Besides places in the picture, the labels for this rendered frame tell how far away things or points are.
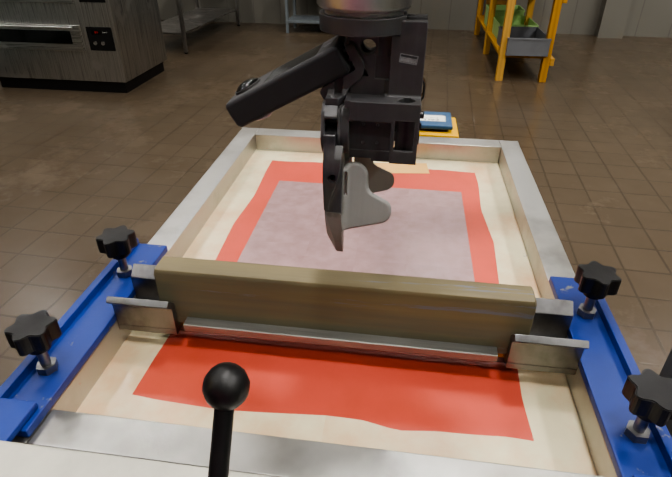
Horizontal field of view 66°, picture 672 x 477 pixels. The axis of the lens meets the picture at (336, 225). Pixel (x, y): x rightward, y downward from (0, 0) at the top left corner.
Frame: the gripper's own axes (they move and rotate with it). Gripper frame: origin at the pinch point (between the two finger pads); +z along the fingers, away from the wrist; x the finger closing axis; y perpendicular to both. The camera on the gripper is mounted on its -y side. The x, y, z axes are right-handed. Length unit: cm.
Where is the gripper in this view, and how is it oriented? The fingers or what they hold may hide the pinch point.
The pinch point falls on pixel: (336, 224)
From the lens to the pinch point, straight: 51.4
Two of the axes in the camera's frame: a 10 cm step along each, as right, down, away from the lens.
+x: 1.4, -5.1, 8.5
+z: -0.1, 8.6, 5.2
